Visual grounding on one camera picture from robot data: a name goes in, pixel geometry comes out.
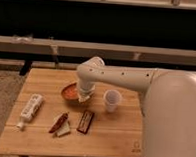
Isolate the brown chocolate bar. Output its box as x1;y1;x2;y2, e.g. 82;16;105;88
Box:
76;110;94;134

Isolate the long metal rail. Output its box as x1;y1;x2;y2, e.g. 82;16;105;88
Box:
0;36;196;66

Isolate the white wedge piece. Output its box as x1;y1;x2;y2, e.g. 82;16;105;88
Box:
53;119;70;137

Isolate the red brown snack stick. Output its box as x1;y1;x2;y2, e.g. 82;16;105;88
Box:
48;113;68;133

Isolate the wooden table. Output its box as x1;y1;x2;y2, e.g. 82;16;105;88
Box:
0;68;142;157

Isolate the orange ceramic bowl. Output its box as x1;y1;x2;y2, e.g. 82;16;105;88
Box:
61;83;78;101

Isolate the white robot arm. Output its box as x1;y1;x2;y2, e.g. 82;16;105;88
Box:
77;57;196;157

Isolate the white toothpaste tube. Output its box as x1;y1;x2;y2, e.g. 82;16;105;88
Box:
16;93;43;131

